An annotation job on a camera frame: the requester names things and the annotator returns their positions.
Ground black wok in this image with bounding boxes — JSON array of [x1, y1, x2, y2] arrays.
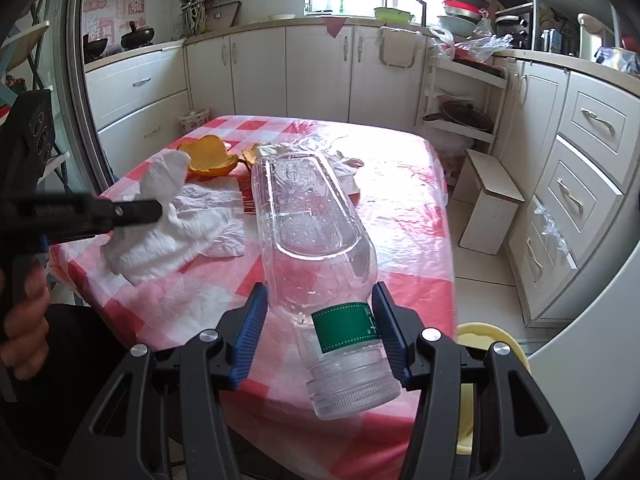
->
[[82, 37, 110, 63]]

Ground blue and cream folding shelf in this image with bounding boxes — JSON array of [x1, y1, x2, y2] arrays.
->
[[0, 20, 71, 171]]

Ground white electric kettle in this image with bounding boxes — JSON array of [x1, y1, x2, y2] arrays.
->
[[577, 12, 616, 61]]

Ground black lidded cooking pot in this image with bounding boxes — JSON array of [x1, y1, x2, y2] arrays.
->
[[120, 21, 157, 51]]

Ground bright green basin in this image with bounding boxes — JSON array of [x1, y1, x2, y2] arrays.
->
[[374, 6, 416, 23]]

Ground white four-drawer base cabinet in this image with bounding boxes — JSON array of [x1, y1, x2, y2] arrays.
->
[[492, 55, 640, 328]]

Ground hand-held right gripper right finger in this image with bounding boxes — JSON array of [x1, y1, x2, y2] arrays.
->
[[371, 281, 586, 480]]

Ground red paper wall decorations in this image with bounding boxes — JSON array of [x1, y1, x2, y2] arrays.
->
[[82, 0, 148, 53]]

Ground white refrigerator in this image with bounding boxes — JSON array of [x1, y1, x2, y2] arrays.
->
[[527, 240, 640, 480]]

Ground dark red tray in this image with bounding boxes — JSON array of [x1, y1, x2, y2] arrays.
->
[[452, 57, 506, 78]]

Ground dark frying pan with lid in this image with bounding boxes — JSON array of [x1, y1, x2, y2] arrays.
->
[[422, 101, 493, 133]]

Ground blue and silver bag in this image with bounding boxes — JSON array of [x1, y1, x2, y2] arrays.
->
[[597, 46, 640, 73]]

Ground red checked tablecloth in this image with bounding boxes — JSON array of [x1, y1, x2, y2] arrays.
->
[[47, 114, 457, 461]]

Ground red basin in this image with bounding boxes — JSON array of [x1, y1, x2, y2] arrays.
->
[[442, 0, 488, 18]]

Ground person's left hand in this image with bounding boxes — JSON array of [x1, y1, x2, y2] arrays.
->
[[0, 262, 52, 382]]

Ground pale green large bowl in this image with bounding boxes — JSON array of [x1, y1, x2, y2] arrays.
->
[[437, 15, 481, 37]]

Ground dark cutting board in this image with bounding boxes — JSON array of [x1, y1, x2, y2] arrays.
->
[[205, 1, 242, 33]]

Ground white plastic bag red print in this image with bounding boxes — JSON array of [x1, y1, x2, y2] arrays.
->
[[102, 150, 211, 285]]

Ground white wooden step stool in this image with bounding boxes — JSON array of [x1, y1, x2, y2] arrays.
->
[[459, 149, 525, 256]]

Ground white and red shopping bag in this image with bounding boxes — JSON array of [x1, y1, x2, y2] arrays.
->
[[430, 27, 456, 61]]

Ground silver sliding door frame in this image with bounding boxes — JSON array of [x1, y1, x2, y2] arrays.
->
[[65, 0, 118, 196]]

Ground wall utensil rack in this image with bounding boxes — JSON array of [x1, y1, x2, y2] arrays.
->
[[177, 0, 238, 36]]

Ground clear plastic bottle green label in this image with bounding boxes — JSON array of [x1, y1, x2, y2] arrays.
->
[[250, 147, 402, 421]]

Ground floral waste basket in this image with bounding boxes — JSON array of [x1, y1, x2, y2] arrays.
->
[[179, 109, 210, 136]]

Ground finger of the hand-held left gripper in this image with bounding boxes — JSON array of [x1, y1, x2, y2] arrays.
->
[[97, 198, 164, 234]]

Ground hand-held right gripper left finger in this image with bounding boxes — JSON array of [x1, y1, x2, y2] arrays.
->
[[60, 281, 269, 480]]

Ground yellow waste bin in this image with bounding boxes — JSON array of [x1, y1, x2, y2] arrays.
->
[[456, 322, 532, 456]]

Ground white two-drawer base cabinet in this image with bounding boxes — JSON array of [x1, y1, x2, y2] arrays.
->
[[84, 45, 193, 181]]

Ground large orange peel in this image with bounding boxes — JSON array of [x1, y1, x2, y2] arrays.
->
[[177, 135, 240, 177]]

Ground white door base cabinets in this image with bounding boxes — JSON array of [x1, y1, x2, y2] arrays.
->
[[184, 22, 433, 126]]

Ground black small counter appliance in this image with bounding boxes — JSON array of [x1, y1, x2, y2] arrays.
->
[[495, 15, 530, 50]]

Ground small orange peel piece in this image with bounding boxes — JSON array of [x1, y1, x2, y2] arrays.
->
[[239, 142, 266, 167]]

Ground clear bag on drawer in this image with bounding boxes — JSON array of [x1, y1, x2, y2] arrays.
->
[[532, 197, 571, 256]]

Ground pink triangular cloth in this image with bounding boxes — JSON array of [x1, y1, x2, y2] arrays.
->
[[322, 16, 351, 40]]

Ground clear crumpled plastic bag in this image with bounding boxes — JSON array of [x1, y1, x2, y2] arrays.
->
[[452, 17, 513, 61]]

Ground white slim storage rack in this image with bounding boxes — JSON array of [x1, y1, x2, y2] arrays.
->
[[415, 52, 508, 161]]

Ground white cabinet door hanger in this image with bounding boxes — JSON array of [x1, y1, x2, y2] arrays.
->
[[377, 27, 421, 68]]

